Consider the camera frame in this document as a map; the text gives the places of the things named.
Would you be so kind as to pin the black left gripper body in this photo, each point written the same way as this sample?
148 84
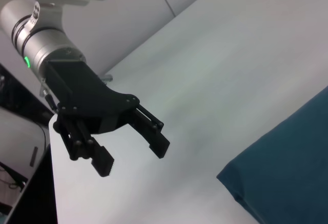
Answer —
84 98

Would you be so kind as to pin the blue cotton t-shirt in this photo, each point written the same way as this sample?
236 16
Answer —
282 170

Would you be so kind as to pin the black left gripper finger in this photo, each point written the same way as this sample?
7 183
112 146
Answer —
87 147
151 134

